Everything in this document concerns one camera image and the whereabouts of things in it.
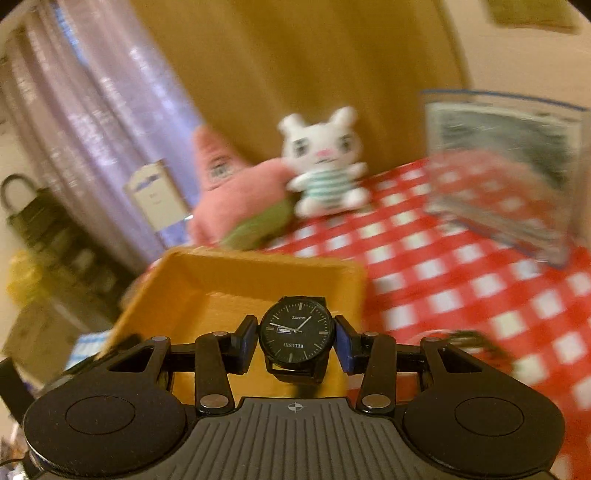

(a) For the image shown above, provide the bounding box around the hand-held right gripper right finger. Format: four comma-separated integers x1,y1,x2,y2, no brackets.
334,315,485,413

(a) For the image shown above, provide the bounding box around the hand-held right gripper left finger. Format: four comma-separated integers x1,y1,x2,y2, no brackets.
106,315,258,415

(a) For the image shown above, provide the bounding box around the black wrist watch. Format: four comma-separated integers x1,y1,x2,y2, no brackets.
257,295,334,384

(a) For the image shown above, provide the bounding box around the orange plastic tray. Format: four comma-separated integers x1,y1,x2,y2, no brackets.
104,247,368,403

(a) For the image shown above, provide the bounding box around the brown bead bracelet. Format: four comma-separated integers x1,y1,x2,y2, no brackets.
443,329,511,366

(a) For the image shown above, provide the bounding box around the red white checkered tablecloth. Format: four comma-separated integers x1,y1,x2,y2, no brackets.
65,154,591,437

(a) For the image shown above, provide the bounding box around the pink starfish plush toy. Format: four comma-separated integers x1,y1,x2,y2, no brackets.
187,124,296,252

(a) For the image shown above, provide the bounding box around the small white toy chair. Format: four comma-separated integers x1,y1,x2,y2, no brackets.
124,159,184,234

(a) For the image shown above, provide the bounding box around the white bunny plush toy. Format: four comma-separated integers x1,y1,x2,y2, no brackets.
277,106,369,219

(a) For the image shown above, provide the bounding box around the cardboard box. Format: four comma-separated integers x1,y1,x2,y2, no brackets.
4,300,81,372

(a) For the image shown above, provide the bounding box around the dark storage rack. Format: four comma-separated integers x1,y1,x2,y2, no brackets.
0,174,134,324

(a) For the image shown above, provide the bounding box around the yellow bag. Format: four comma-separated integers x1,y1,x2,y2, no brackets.
8,250,44,303

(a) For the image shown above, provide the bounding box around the lilac sheer curtain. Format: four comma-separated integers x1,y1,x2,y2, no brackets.
0,0,206,278

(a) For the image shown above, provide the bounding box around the wooden cabinet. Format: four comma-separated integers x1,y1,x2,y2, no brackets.
129,0,468,185

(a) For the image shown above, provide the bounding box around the glass sand art frame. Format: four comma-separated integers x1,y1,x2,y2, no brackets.
419,89,589,269

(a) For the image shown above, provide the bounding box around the olive wall plaque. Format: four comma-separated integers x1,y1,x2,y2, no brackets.
488,0,581,34

